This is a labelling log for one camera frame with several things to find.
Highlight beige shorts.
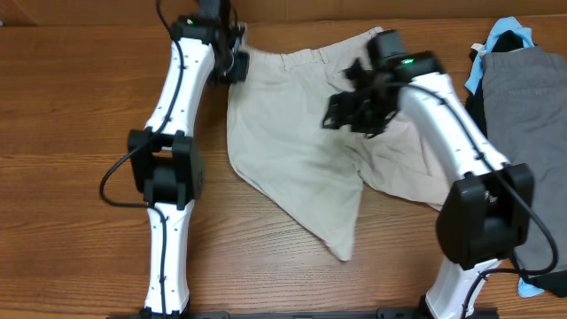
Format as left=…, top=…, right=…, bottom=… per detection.
left=227, top=31, right=449, bottom=261

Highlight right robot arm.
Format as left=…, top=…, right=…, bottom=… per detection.
left=322, top=30, right=533, bottom=318

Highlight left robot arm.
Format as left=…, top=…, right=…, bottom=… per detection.
left=128, top=0, right=249, bottom=318

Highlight grey shorts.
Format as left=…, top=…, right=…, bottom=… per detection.
left=480, top=45, right=567, bottom=276

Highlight light blue garment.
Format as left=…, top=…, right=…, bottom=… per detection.
left=463, top=16, right=546, bottom=299

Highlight black garment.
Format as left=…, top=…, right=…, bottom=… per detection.
left=463, top=29, right=567, bottom=299

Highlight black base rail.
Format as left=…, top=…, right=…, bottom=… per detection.
left=106, top=307, right=500, bottom=319

